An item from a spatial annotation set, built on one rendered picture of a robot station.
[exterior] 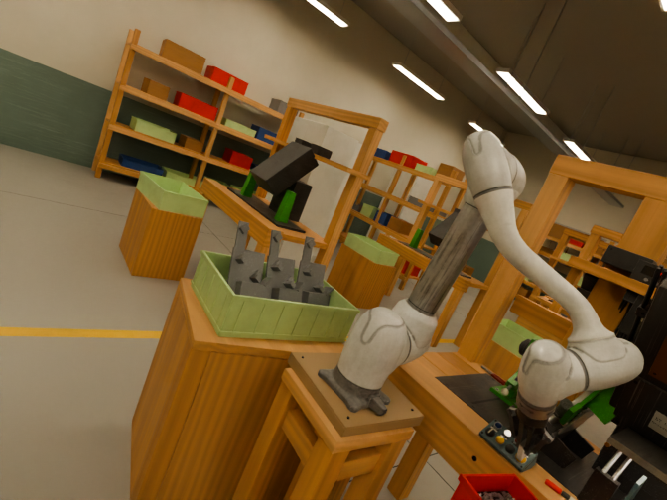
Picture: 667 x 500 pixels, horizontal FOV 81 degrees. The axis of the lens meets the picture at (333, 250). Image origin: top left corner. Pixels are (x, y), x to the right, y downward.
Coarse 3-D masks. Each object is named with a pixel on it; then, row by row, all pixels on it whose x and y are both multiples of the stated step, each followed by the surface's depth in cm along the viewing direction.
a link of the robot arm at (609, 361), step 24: (504, 192) 99; (504, 216) 99; (504, 240) 99; (528, 264) 97; (552, 288) 97; (576, 312) 96; (576, 336) 96; (600, 336) 92; (600, 360) 90; (624, 360) 90; (600, 384) 90
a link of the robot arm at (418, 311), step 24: (480, 216) 117; (456, 240) 120; (432, 264) 125; (456, 264) 122; (432, 288) 124; (408, 312) 126; (432, 312) 127; (408, 336) 123; (432, 336) 133; (408, 360) 126
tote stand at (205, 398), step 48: (192, 336) 134; (144, 384) 184; (192, 384) 136; (240, 384) 145; (144, 432) 160; (192, 432) 143; (240, 432) 153; (144, 480) 142; (192, 480) 151; (288, 480) 175
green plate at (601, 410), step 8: (592, 392) 121; (600, 392) 120; (608, 392) 119; (584, 400) 122; (592, 400) 122; (600, 400) 120; (608, 400) 119; (584, 408) 127; (592, 408) 121; (600, 408) 120; (608, 408) 118; (600, 416) 119; (608, 416) 118
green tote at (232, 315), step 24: (216, 264) 171; (264, 264) 185; (192, 288) 167; (216, 288) 147; (216, 312) 143; (240, 312) 139; (264, 312) 145; (288, 312) 151; (312, 312) 158; (336, 312) 166; (240, 336) 144; (264, 336) 150; (288, 336) 156; (312, 336) 163; (336, 336) 172
